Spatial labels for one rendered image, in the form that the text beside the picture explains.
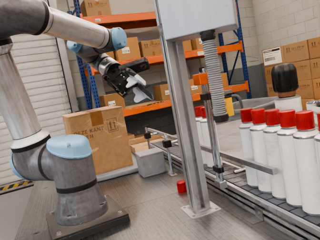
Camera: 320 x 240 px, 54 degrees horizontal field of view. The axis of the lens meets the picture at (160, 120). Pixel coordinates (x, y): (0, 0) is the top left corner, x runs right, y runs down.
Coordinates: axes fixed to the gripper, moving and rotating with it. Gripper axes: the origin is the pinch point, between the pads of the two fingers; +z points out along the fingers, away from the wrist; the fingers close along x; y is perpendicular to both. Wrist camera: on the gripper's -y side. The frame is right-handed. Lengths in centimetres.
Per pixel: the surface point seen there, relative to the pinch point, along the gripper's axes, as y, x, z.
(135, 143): 6, -83, -51
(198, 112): -6.9, -8.7, 15.1
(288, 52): -243, -245, -112
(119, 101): -46, -249, -256
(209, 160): 2.3, -16.0, 27.1
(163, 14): -5.5, 33.9, 16.8
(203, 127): -3.2, -8.4, 21.2
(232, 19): -13.6, 31.3, 30.3
